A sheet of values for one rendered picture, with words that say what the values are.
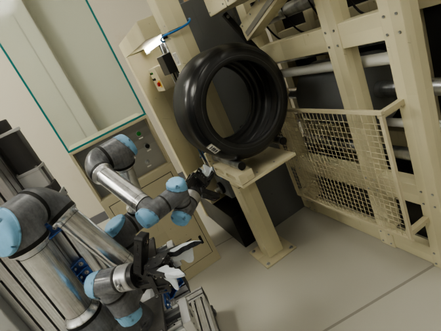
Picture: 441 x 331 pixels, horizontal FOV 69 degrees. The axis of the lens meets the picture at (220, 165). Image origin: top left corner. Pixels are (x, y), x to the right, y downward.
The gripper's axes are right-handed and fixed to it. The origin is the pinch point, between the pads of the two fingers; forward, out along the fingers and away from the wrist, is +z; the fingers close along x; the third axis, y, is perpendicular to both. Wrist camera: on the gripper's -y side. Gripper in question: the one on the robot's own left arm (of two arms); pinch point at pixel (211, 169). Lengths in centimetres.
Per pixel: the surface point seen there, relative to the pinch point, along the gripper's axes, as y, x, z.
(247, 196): -44, 33, 43
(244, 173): -17.5, 0.4, 16.4
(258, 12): 34, -43, 66
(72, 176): 55, 287, 132
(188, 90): 32.8, -9.9, 18.8
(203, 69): 34.7, -19.4, 25.6
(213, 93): 20, 5, 58
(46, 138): 108, 269, 139
